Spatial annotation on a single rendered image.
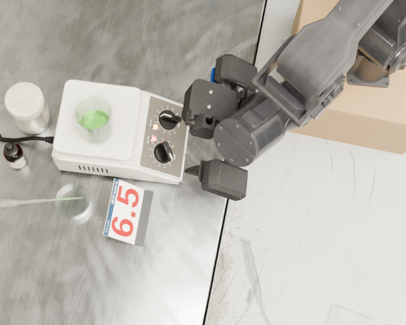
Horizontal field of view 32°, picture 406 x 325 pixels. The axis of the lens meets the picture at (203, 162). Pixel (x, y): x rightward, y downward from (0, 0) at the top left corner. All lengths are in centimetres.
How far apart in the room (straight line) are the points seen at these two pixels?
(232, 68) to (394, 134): 33
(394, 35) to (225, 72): 23
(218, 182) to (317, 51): 20
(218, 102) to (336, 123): 32
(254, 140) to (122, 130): 36
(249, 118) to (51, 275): 49
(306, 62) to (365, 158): 45
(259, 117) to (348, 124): 38
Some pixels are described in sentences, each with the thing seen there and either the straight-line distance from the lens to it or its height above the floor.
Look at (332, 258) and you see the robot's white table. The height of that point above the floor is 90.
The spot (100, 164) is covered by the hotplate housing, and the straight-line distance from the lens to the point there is 109.
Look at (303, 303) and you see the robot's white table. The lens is 112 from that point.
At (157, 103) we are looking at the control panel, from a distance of 113.
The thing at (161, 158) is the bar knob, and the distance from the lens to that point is 110.
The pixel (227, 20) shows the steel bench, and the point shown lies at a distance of 127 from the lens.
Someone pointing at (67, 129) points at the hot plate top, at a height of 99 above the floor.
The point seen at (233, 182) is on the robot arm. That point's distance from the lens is 88.
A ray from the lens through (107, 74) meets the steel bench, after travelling 122.
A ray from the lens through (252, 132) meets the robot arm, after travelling 76.
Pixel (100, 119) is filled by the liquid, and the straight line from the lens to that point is 107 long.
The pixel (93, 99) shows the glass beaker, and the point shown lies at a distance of 104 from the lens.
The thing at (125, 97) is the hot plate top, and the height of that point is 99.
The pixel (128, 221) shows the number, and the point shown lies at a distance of 111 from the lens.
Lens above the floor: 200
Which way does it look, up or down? 71 degrees down
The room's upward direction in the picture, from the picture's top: 9 degrees clockwise
